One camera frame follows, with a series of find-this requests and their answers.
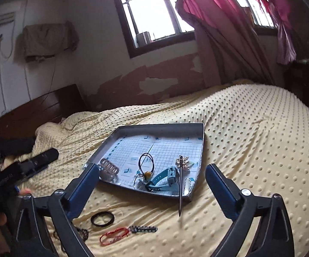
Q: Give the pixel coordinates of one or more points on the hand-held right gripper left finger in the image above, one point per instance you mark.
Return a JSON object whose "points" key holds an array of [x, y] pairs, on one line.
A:
{"points": [[80, 192]]}

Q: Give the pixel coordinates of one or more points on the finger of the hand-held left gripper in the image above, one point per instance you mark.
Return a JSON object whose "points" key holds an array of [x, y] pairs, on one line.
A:
{"points": [[30, 170], [47, 155]]}

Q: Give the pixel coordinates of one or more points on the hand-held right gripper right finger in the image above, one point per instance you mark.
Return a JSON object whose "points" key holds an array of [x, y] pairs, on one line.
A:
{"points": [[221, 195]]}

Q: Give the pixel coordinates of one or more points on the silver hair clip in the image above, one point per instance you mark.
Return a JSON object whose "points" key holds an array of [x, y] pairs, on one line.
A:
{"points": [[188, 186]]}

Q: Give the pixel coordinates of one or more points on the black ornamented hair stick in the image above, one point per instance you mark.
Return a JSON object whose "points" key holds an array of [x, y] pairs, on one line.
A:
{"points": [[180, 192]]}

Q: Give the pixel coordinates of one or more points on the light blue wrist watch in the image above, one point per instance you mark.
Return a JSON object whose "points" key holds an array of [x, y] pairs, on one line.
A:
{"points": [[170, 175]]}

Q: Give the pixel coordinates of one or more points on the grey tray with grid lining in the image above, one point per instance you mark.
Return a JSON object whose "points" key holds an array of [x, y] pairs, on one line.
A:
{"points": [[165, 144]]}

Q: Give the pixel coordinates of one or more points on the dark pillow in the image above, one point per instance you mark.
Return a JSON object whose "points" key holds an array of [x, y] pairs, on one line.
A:
{"points": [[18, 146]]}

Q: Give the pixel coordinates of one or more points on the dark wooden headboard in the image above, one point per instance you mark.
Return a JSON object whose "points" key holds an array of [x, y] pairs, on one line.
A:
{"points": [[36, 109]]}

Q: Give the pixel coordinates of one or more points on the yellow dotted blanket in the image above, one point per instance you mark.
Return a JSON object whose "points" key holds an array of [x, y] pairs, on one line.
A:
{"points": [[251, 139]]}

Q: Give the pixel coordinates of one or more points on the brown cloth cover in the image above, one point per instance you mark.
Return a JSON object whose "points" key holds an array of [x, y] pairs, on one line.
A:
{"points": [[50, 40]]}

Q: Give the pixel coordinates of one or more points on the dark wooden cabinet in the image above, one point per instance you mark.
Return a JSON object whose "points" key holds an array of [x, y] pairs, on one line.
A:
{"points": [[307, 91]]}

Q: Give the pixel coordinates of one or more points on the small box on windowsill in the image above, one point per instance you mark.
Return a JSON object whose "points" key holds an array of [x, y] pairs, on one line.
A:
{"points": [[143, 38]]}

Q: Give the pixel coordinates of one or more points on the large pink curtain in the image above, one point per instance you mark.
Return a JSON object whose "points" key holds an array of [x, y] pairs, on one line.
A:
{"points": [[224, 40]]}

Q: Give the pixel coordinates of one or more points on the tied pink curtain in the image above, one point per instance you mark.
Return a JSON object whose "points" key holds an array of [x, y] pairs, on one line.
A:
{"points": [[285, 42]]}

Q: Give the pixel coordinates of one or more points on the large barred window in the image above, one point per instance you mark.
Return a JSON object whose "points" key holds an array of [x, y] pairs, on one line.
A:
{"points": [[149, 5]]}

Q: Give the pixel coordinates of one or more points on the narrow barred window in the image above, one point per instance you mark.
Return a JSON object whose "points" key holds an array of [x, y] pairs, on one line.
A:
{"points": [[251, 5]]}

